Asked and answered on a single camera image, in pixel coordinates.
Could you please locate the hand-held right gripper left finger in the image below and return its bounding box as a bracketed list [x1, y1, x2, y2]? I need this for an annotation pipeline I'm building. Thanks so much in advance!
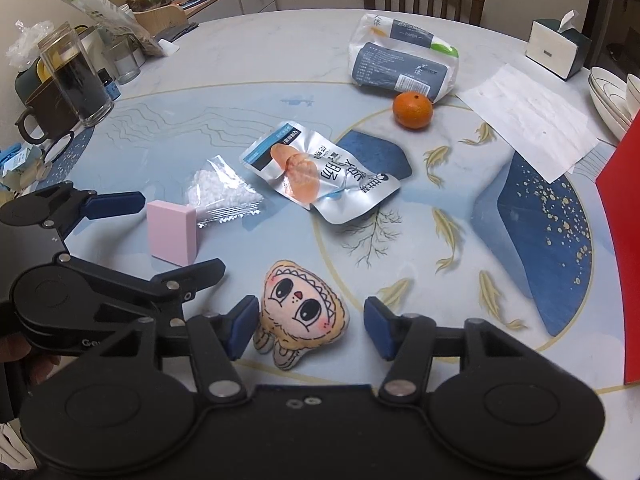
[119, 295, 261, 403]

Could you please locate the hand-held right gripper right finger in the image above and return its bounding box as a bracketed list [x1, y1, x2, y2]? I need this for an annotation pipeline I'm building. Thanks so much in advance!
[363, 296, 517, 402]

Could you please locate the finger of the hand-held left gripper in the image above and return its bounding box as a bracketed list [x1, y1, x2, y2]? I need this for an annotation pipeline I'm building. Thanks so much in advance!
[56, 254, 227, 320]
[36, 182, 147, 242]

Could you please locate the pale pink block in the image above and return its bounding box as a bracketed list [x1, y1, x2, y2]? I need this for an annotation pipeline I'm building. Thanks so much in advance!
[146, 200, 199, 267]

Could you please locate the beige cartoon plush toy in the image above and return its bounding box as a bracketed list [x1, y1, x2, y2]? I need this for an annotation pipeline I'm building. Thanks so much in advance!
[252, 259, 351, 372]

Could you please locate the clear bag of white beads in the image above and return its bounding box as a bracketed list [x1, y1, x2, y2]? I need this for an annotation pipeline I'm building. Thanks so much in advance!
[182, 155, 266, 229]

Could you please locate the silver snack packet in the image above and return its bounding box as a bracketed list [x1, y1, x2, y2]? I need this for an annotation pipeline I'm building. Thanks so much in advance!
[239, 120, 402, 226]

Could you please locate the tangerine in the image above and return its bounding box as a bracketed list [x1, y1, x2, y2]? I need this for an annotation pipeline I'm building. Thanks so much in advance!
[392, 91, 434, 131]

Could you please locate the red cardboard box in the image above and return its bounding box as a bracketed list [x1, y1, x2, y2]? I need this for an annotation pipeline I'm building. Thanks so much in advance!
[595, 110, 640, 387]

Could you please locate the grey white tissue pack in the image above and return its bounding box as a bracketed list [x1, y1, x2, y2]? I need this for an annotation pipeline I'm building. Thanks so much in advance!
[347, 12, 460, 106]

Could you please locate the person's left hand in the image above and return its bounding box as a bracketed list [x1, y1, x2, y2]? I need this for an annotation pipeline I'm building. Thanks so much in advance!
[0, 336, 59, 387]

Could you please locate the crumpled green wrapper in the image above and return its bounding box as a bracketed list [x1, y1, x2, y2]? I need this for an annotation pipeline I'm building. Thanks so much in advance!
[0, 160, 51, 196]

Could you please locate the brown mug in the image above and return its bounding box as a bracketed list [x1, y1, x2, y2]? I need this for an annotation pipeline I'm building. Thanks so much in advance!
[15, 77, 77, 149]

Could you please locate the small blue box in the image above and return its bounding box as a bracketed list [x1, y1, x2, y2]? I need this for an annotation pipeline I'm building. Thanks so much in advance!
[0, 144, 29, 171]

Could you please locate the small blue bottle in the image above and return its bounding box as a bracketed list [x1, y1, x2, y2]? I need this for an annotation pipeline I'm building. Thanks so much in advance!
[97, 70, 121, 101]

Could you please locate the glass bottle with dark tea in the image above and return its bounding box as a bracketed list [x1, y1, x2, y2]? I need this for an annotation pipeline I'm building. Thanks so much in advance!
[38, 22, 115, 129]

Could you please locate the clear glass cup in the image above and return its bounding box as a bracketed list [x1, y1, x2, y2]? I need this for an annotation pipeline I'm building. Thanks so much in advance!
[102, 37, 142, 86]

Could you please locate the teal pot with yellow rim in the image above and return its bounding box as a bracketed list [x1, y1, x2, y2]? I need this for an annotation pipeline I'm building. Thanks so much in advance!
[14, 27, 103, 107]

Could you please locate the crumpled clear plastic bag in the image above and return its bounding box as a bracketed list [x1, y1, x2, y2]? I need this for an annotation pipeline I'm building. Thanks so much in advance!
[6, 20, 52, 69]

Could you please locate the clear bag with green label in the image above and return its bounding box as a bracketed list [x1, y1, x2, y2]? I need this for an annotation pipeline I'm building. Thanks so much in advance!
[52, 0, 169, 57]

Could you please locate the light wooden seat back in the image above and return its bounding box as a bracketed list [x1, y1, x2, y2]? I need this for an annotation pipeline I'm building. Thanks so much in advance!
[134, 2, 190, 31]

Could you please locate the white paper sheet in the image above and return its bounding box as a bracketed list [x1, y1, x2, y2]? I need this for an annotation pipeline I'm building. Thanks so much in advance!
[456, 62, 601, 185]

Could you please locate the white gold-rimmed plate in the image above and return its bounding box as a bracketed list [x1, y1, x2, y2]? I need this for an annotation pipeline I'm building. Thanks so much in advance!
[592, 90, 634, 142]

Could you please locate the stack of white plates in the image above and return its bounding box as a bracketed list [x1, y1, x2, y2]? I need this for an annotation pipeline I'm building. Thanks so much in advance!
[590, 66, 632, 121]
[589, 77, 632, 132]

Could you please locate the green white tissue box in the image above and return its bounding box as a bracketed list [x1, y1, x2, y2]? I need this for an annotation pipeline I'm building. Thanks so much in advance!
[524, 10, 594, 81]

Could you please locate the white bowl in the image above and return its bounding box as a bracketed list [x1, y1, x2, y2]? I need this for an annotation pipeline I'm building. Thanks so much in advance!
[625, 74, 640, 122]

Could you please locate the black hair tie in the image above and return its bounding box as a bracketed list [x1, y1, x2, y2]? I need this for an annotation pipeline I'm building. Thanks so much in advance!
[42, 130, 79, 162]

